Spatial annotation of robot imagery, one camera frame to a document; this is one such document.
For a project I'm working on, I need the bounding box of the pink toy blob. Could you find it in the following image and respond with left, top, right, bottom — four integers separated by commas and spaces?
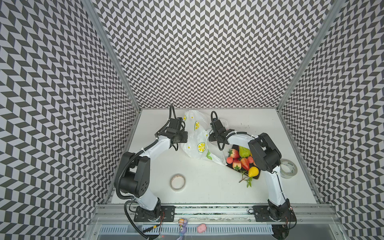
197, 224, 207, 234

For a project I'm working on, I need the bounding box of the pink fake peach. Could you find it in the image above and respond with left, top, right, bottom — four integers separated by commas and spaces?
226, 156, 234, 164

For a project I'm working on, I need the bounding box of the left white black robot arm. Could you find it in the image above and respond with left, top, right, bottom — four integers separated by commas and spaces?
114, 118, 188, 220

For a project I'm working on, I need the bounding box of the roll of clear tape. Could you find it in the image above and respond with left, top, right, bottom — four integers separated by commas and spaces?
170, 174, 186, 192

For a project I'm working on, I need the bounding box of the white lemon print plastic bag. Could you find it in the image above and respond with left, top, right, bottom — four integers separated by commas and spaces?
181, 110, 227, 166

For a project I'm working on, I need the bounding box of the red fake apple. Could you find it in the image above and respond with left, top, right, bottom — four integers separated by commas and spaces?
248, 156, 254, 164

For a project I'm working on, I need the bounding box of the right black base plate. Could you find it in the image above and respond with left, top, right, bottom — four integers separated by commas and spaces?
253, 206, 297, 224

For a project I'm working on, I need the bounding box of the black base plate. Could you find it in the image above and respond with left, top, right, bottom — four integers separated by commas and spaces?
134, 206, 176, 222
253, 206, 297, 224

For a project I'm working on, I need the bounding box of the left black corrugated cable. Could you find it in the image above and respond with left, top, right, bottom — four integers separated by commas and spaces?
115, 104, 184, 240

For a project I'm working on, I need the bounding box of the green fake pear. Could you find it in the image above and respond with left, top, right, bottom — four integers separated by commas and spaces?
239, 146, 251, 158

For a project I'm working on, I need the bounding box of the fake strawberry pale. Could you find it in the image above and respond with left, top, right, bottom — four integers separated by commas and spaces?
232, 160, 242, 171

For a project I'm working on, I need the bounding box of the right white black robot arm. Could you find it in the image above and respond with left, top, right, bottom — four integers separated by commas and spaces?
209, 117, 292, 221

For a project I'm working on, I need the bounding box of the yellow fake lemon with leaves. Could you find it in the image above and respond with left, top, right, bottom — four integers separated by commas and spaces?
240, 167, 260, 188

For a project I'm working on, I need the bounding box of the aluminium front rail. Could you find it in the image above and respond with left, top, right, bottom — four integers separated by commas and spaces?
89, 203, 343, 225

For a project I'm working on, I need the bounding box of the purple toy figure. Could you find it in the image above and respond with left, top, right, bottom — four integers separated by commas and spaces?
177, 219, 188, 240

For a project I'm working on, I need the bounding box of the black square mat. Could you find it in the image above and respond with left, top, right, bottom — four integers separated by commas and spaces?
226, 145, 261, 179

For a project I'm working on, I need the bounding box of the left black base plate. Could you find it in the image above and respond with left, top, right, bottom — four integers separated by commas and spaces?
134, 206, 176, 222

